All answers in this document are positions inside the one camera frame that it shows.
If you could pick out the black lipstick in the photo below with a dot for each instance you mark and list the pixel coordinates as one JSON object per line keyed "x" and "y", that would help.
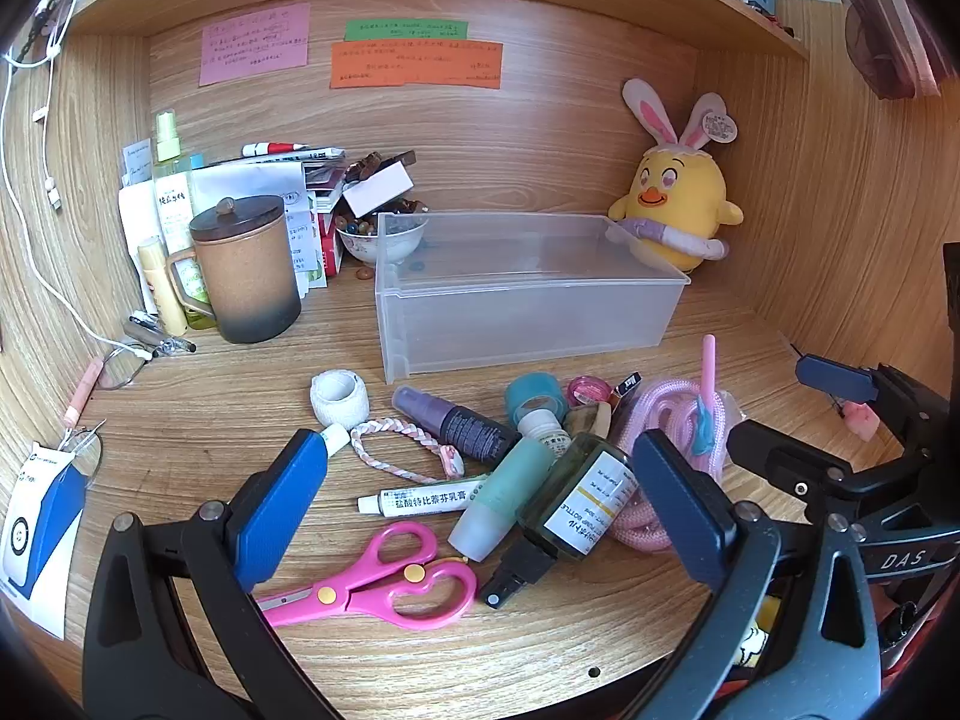
{"x": 626, "y": 390}

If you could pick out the white ointment tube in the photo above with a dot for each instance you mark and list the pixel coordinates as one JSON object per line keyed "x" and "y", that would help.
{"x": 420, "y": 499}

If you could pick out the metal nail clippers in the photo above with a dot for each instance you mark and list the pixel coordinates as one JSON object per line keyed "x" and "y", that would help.
{"x": 146, "y": 330}

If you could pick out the cream lotion tube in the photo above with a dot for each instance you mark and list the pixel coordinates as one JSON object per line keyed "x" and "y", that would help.
{"x": 154, "y": 277}

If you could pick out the white bandage roll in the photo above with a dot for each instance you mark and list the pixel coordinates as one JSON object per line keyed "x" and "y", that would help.
{"x": 334, "y": 405}

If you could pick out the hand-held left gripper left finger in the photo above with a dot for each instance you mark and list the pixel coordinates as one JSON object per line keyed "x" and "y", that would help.
{"x": 277, "y": 517}

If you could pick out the brown soap bar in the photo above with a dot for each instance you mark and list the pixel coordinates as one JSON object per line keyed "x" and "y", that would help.
{"x": 589, "y": 420}

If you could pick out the red and white marker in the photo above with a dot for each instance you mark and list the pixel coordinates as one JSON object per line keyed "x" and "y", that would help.
{"x": 274, "y": 148}

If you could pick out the teal tape roll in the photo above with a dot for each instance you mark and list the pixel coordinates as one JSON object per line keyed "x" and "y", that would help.
{"x": 525, "y": 394}

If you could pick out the teal white tube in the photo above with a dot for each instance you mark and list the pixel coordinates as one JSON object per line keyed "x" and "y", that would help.
{"x": 510, "y": 487}

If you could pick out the pink scissors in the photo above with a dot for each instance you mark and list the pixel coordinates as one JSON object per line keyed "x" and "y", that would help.
{"x": 390, "y": 585}

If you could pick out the yellow-green spray bottle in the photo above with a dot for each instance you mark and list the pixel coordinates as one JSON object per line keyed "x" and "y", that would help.
{"x": 171, "y": 157}

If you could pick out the pink paper note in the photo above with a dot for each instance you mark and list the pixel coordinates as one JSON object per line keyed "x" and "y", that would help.
{"x": 255, "y": 45}

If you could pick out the brown lidded ceramic mug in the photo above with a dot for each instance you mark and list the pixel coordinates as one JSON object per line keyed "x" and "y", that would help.
{"x": 247, "y": 277}

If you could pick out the dark purple spray bottle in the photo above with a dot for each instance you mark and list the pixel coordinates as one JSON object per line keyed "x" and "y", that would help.
{"x": 465, "y": 427}

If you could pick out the small white box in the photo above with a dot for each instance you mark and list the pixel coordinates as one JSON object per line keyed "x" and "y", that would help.
{"x": 375, "y": 191}

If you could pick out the clear plastic storage box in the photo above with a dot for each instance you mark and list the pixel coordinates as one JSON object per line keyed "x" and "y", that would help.
{"x": 525, "y": 315}

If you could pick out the green paper note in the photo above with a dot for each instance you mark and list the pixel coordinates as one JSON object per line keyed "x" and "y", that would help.
{"x": 405, "y": 30}

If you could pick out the dark green pump bottle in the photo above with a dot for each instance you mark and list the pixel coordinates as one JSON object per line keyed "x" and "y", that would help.
{"x": 585, "y": 495}

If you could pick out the yellow printed cloth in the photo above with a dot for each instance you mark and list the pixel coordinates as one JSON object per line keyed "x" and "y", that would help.
{"x": 757, "y": 641}

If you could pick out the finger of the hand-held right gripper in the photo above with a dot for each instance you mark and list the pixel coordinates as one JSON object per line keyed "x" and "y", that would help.
{"x": 832, "y": 379}
{"x": 772, "y": 454}

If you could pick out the stack of papers and cartons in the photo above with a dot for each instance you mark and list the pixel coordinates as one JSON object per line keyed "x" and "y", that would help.
{"x": 247, "y": 180}

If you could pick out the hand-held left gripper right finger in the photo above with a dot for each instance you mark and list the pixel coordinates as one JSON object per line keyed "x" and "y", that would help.
{"x": 682, "y": 510}

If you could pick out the orange paper note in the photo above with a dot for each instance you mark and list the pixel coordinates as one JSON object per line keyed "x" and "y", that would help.
{"x": 416, "y": 64}

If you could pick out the white medicine bottle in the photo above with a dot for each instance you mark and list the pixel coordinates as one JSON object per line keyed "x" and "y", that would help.
{"x": 547, "y": 431}

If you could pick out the pink pen with blue tassel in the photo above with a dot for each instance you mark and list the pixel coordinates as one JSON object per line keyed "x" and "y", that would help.
{"x": 708, "y": 367}

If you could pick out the eyeglasses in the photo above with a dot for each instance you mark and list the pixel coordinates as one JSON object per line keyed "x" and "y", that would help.
{"x": 142, "y": 352}

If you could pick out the brown hanging bag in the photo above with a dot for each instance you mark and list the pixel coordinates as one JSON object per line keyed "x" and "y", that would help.
{"x": 889, "y": 22}

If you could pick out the yellow chick plush toy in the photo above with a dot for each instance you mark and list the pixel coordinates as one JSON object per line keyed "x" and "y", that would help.
{"x": 675, "y": 195}

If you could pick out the small pink eraser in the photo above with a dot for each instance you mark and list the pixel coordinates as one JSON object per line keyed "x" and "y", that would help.
{"x": 861, "y": 420}

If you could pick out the small white tube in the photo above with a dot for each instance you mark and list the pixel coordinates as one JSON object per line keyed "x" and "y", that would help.
{"x": 335, "y": 439}

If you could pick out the white bowl of beads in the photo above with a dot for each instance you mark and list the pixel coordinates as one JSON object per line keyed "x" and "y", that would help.
{"x": 360, "y": 244}

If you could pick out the blue and white carton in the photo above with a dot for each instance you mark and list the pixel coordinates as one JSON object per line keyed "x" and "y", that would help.
{"x": 45, "y": 525}

